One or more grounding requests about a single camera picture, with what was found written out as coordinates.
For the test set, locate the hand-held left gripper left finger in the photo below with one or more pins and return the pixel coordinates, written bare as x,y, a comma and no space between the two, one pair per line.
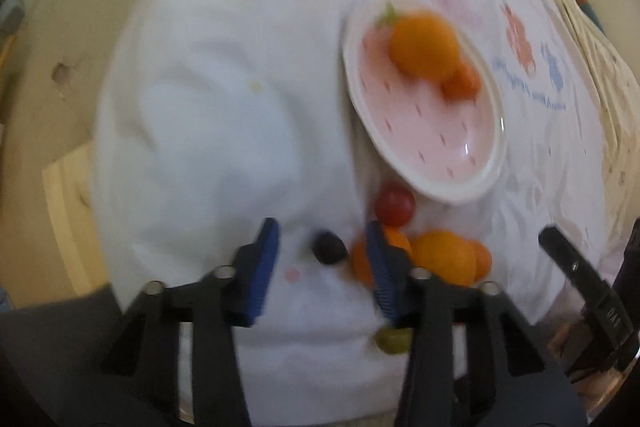
262,272

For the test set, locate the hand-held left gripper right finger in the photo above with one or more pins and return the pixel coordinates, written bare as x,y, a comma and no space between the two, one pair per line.
382,274

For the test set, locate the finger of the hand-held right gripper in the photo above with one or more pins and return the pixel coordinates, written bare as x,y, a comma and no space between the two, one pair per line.
575,264

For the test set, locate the small orange mandarin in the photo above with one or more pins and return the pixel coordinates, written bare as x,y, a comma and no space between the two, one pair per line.
483,259
462,83
360,263

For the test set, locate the dark purple grape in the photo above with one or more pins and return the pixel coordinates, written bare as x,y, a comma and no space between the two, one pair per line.
328,248

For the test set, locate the large orange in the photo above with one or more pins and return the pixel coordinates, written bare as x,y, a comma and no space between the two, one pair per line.
425,47
445,257

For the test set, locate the red cherry tomato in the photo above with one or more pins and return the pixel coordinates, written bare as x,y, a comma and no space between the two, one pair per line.
395,205

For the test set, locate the pink strawberry print plate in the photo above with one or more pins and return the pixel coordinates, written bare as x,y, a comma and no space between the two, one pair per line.
430,142

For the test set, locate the green grape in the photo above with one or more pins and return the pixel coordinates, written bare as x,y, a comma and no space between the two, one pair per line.
392,341

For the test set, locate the white printed blanket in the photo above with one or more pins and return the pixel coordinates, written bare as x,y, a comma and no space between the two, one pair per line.
225,107

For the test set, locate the yellow printed bed sheet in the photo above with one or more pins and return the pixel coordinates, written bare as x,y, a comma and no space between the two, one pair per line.
610,82

